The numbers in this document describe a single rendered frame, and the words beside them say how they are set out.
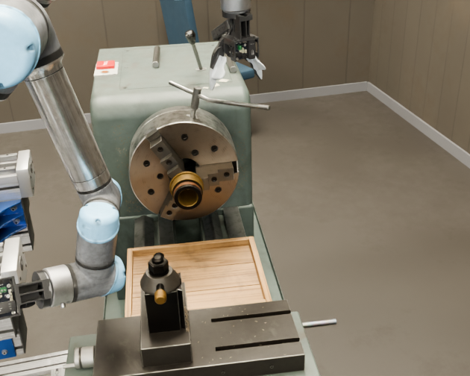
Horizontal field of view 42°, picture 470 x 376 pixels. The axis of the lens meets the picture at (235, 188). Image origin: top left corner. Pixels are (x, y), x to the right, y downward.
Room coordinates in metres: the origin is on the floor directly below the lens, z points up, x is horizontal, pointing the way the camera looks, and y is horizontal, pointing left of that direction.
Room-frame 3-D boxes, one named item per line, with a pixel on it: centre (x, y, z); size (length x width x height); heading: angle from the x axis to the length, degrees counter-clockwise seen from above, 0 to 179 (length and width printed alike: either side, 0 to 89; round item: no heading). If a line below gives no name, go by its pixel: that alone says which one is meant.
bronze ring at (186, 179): (1.45, 0.13, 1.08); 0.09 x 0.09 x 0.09; 7
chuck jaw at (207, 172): (1.54, 0.05, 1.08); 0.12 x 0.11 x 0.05; 97
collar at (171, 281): (0.99, 0.16, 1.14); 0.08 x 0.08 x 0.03
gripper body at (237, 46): (1.54, -0.02, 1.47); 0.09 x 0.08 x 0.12; 27
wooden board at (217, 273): (1.31, 0.11, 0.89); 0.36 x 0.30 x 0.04; 97
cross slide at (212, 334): (1.00, 0.09, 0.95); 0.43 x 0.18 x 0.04; 97
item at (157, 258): (0.99, 0.16, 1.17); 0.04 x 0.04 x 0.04
